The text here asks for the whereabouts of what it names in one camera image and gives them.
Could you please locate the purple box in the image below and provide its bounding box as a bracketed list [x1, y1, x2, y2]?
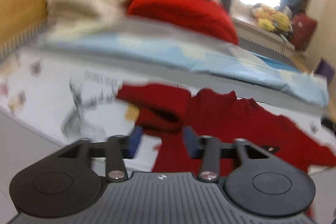
[314, 59, 335, 85]

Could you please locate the dark red cushion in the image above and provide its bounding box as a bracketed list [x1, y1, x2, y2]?
[290, 12, 318, 51]

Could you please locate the light blue folded sheet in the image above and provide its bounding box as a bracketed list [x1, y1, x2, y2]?
[39, 18, 329, 107]

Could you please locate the bright red folded blanket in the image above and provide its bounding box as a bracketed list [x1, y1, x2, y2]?
[127, 0, 239, 45]

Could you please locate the yellow plush toy pile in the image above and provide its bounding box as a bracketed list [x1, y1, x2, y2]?
[251, 3, 293, 36]

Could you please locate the dark red knit sweater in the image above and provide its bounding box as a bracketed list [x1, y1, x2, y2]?
[117, 84, 335, 173]

